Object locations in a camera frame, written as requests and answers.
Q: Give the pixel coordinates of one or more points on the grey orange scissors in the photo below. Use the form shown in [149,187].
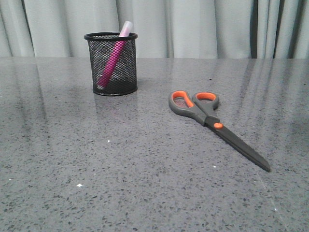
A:
[201,107]

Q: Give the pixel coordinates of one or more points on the pink highlighter pen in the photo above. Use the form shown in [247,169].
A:
[115,55]

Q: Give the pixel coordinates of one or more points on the black mesh pen cup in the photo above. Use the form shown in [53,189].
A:
[124,78]

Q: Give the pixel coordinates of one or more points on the pale grey curtain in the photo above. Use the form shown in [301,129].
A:
[165,28]

